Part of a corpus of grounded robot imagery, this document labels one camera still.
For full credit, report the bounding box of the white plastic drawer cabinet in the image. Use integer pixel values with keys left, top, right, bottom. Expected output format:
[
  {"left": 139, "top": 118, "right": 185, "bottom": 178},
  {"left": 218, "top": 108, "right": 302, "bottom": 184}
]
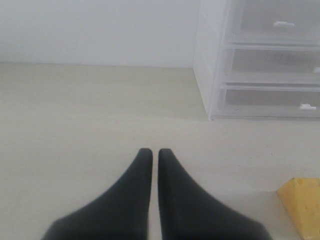
[{"left": 193, "top": 0, "right": 320, "bottom": 120}]

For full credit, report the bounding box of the clear bottom wide drawer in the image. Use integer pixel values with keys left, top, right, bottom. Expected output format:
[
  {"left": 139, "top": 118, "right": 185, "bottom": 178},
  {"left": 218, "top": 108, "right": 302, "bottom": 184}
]
[{"left": 211, "top": 82, "right": 320, "bottom": 119}]

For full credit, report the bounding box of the clear top left drawer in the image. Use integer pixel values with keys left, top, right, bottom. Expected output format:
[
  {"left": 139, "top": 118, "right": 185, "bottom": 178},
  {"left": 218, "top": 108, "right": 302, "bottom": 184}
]
[{"left": 224, "top": 0, "right": 320, "bottom": 46}]

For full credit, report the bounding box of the clear middle wide drawer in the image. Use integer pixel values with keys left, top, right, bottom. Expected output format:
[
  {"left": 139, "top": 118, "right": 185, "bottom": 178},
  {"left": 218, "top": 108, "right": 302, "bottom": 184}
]
[{"left": 218, "top": 46, "right": 320, "bottom": 85}]

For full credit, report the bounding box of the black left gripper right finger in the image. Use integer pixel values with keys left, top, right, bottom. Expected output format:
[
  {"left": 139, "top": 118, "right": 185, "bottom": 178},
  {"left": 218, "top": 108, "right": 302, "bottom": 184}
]
[{"left": 157, "top": 148, "right": 272, "bottom": 240}]

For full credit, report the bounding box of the clear wide drawer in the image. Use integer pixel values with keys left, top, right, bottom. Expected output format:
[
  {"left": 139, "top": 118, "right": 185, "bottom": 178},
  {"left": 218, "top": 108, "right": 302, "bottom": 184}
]
[
  {"left": 211, "top": 82, "right": 320, "bottom": 119},
  {"left": 218, "top": 46, "right": 320, "bottom": 85}
]

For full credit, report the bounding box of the yellow cheese wedge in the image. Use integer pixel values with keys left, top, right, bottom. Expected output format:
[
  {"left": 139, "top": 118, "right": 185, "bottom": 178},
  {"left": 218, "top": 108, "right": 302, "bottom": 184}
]
[{"left": 276, "top": 177, "right": 320, "bottom": 240}]

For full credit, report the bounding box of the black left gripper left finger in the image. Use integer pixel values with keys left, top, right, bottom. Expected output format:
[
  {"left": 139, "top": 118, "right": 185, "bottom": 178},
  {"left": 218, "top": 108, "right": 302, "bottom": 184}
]
[{"left": 43, "top": 148, "right": 153, "bottom": 240}]

